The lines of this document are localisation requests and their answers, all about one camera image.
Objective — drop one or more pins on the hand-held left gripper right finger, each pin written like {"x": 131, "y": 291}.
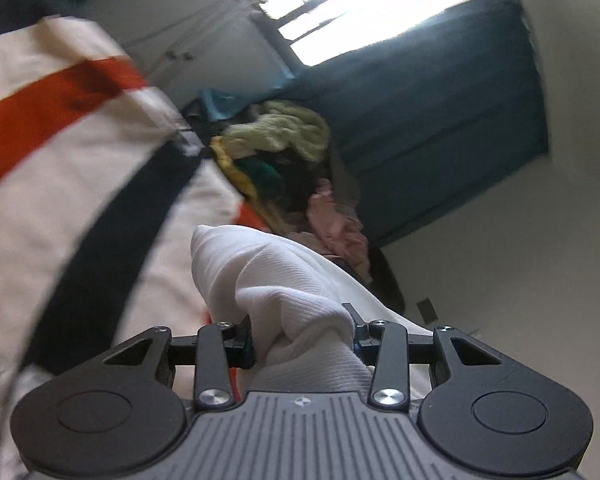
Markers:
{"x": 358, "y": 344}

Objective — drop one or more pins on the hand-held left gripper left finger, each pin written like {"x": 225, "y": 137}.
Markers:
{"x": 247, "y": 346}

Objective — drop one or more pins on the white garment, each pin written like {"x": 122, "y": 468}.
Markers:
{"x": 300, "y": 300}

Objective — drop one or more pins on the pink cloth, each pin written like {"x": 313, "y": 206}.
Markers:
{"x": 337, "y": 230}

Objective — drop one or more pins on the green cloth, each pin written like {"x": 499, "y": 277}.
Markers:
{"x": 262, "y": 172}

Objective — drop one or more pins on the yellow cloth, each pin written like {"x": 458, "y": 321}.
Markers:
{"x": 235, "y": 170}

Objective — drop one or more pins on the cream knitted cloth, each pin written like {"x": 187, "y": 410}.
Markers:
{"x": 285, "y": 130}

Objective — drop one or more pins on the teal curtain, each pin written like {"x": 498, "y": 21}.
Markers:
{"x": 430, "y": 110}

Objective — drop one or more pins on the striped orange white navy blanket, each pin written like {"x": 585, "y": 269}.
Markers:
{"x": 70, "y": 170}

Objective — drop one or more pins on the white cabinet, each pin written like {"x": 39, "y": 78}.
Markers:
{"x": 200, "y": 45}

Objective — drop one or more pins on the window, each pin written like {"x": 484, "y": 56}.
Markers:
{"x": 370, "y": 10}

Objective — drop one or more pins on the wall socket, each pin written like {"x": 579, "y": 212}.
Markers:
{"x": 427, "y": 310}

